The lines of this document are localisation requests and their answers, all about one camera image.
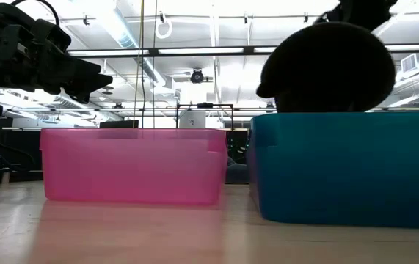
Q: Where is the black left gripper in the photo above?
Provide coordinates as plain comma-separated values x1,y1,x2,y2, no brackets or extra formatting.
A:
0,18,114,104

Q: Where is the dark grey cap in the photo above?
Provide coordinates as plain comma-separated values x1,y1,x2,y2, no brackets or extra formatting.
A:
255,21,397,114

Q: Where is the pink translucent plastic bin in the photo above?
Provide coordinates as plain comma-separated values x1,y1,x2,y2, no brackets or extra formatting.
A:
39,127,229,206

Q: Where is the black monitor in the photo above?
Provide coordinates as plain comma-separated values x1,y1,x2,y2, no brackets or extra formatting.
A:
98,120,139,130

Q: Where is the white air vent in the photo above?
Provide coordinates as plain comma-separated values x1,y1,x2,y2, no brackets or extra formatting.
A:
401,54,418,73

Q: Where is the teal plastic bin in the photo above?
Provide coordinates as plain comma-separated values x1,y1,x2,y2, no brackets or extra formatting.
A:
246,111,419,231

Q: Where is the grey office chair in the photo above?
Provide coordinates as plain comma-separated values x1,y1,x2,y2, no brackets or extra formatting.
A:
225,156,250,185

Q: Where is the yellow hanging cable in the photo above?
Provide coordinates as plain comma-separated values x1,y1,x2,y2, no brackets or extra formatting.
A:
132,0,145,129

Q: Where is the black hanging cable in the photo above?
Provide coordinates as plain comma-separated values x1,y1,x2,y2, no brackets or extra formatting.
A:
152,0,158,129

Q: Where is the left gripper black cable loop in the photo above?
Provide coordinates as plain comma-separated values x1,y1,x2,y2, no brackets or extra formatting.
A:
10,0,61,26

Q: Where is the white cable ring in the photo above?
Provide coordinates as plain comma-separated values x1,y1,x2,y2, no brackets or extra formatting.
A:
154,17,173,40

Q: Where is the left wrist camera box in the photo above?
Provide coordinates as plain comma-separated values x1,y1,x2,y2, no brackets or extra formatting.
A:
0,1,31,56

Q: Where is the black overhead camera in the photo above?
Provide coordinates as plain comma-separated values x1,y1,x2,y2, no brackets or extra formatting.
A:
189,68,205,84

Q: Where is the black overhead frame bar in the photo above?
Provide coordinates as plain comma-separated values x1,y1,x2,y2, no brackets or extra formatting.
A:
68,45,419,58

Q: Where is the black metal stand frame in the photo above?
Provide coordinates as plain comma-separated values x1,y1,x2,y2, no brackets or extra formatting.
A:
175,103,235,130

